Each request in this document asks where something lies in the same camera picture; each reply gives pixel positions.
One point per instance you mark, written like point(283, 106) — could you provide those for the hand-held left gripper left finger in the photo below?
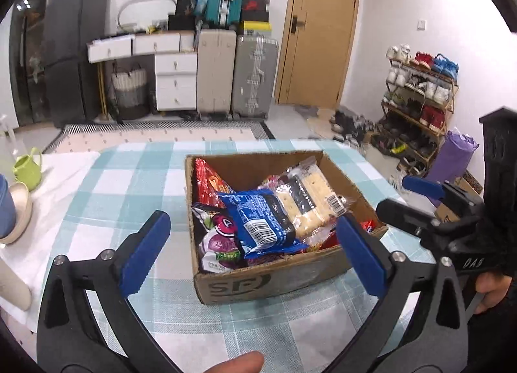
point(145, 254)

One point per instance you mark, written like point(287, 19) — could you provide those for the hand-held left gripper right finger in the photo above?
point(361, 260)

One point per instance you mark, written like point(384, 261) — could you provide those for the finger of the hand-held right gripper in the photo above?
point(422, 187)
point(404, 215)

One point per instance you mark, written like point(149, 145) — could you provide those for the purple assorted candy bag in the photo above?
point(220, 235)

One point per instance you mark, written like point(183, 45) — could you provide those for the clear cream cracker packet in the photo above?
point(307, 195)

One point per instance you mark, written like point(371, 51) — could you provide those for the red triangular snack packet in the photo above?
point(208, 185)

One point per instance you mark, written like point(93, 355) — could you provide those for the brown cardboard box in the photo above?
point(262, 285)

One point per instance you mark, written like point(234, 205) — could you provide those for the dark blue cookie packet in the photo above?
point(258, 215)

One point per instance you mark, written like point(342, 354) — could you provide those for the person's right hand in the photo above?
point(496, 290)

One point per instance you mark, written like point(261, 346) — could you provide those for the person's left hand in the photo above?
point(238, 363)

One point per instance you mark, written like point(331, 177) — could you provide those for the purple yoga mat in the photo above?
point(452, 163)

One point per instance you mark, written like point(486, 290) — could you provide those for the wooden shoe rack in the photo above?
point(454, 94)

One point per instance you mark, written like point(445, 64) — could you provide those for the beige shallow bowl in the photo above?
point(23, 211)

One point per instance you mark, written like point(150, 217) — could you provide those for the green watering cup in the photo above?
point(27, 169)

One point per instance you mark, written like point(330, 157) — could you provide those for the blue plastic bowl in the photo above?
point(6, 207)

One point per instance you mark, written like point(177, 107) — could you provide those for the woven laundry basket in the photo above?
point(128, 94)

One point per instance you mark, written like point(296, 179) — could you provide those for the white desk with drawers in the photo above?
point(175, 82)

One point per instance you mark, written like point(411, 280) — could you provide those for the wooden door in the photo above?
point(323, 29)

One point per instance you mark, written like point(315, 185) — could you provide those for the beige suitcase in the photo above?
point(216, 74)

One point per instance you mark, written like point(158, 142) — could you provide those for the silver suitcase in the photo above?
point(254, 74)

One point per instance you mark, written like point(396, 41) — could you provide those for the dark grey refrigerator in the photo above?
point(76, 54)

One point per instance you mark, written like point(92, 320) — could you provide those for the yellow black shoe box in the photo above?
point(255, 28)

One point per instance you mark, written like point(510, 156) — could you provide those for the dark glass display cabinet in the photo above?
point(28, 54)

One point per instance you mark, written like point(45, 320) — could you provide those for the black bag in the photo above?
point(182, 22)

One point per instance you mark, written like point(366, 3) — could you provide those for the plain black shoe box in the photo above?
point(254, 16)

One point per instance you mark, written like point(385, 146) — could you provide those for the arched mirror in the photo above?
point(123, 11)

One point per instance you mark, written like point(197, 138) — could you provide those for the black shoe box red logo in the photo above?
point(255, 5)

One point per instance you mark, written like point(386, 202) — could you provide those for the blue plastic bag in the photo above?
point(202, 2)

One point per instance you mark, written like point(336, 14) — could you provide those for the white light switch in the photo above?
point(421, 24)

